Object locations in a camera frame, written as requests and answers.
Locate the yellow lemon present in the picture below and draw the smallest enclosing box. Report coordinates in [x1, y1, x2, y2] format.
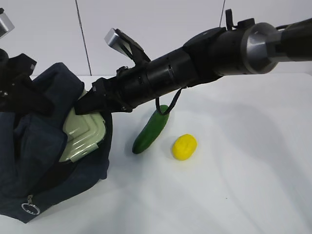
[171, 134, 197, 161]

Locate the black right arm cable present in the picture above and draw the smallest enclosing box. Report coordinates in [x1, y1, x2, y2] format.
[154, 88, 183, 116]

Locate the green lid glass container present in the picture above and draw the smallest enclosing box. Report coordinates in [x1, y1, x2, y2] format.
[58, 89, 107, 163]

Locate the dark blue lunch bag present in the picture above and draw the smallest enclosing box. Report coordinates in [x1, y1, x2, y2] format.
[0, 62, 113, 223]

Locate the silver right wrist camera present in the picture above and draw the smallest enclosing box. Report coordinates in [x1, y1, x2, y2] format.
[104, 28, 133, 58]

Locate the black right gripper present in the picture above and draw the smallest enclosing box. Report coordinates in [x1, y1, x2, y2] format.
[74, 50, 197, 115]

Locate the green cucumber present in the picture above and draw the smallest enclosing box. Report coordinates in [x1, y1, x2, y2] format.
[132, 110, 170, 154]

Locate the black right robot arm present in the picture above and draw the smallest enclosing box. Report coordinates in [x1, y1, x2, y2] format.
[75, 19, 312, 115]

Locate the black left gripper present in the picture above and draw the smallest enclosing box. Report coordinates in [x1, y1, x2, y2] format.
[0, 49, 54, 116]

